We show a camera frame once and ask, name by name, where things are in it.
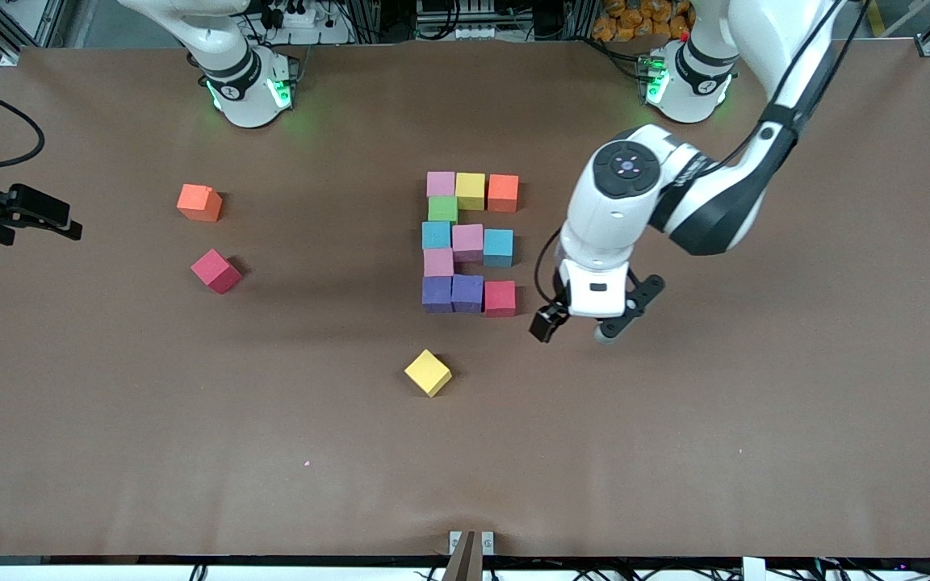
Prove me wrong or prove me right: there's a red foam cube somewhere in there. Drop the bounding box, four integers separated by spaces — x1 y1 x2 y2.
484 280 517 318
190 248 243 295

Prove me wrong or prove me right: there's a purple foam cube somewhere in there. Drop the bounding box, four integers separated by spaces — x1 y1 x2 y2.
451 274 485 313
421 275 455 313

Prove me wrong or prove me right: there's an orange foam cube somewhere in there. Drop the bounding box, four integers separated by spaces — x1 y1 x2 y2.
176 183 224 224
487 173 521 214

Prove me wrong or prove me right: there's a yellow foam cube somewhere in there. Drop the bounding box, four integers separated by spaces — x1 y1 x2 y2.
404 349 454 399
455 172 487 212

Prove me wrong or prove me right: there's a brown table cover mat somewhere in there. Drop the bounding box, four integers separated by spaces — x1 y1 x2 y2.
0 39 930 559

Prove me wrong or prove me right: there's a bag of orange snacks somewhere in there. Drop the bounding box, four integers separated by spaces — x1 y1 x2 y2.
592 0 693 43

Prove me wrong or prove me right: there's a slim white power strip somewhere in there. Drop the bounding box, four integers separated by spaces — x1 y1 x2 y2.
417 23 500 41

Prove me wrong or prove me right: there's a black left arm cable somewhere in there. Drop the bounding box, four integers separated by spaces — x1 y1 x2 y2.
533 228 571 311

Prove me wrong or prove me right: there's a table edge clamp bracket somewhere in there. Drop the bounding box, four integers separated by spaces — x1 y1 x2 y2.
449 530 495 581

